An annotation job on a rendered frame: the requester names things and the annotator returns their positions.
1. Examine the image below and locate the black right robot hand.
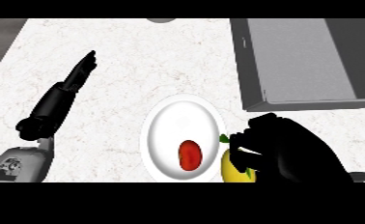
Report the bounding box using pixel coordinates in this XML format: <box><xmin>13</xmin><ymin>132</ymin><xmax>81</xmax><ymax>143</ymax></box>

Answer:
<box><xmin>227</xmin><ymin>112</ymin><xmax>356</xmax><ymax>183</ymax></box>

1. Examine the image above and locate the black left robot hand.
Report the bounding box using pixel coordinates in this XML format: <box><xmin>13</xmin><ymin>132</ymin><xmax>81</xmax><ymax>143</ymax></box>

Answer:
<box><xmin>15</xmin><ymin>49</ymin><xmax>99</xmax><ymax>142</ymax></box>

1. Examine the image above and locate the yellow lemon with green leaves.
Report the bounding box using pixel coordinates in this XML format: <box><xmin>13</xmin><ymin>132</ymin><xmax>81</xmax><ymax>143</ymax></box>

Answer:
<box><xmin>218</xmin><ymin>133</ymin><xmax>258</xmax><ymax>183</ymax></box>

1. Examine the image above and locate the white oval plate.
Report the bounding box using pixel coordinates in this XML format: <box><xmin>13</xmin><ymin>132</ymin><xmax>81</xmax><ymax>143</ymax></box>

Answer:
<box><xmin>140</xmin><ymin>94</ymin><xmax>227</xmax><ymax>183</ymax></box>

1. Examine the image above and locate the grey open box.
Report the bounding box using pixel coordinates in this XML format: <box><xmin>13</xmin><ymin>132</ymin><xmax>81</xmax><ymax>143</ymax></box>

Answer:
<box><xmin>227</xmin><ymin>18</ymin><xmax>365</xmax><ymax>113</ymax></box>

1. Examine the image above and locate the red tomato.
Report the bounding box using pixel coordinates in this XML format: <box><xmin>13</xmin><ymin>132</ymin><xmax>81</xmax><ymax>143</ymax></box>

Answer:
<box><xmin>177</xmin><ymin>139</ymin><xmax>204</xmax><ymax>172</ymax></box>

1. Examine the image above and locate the grey round object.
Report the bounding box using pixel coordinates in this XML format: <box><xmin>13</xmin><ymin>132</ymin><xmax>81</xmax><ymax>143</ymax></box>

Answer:
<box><xmin>145</xmin><ymin>18</ymin><xmax>179</xmax><ymax>24</ymax></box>

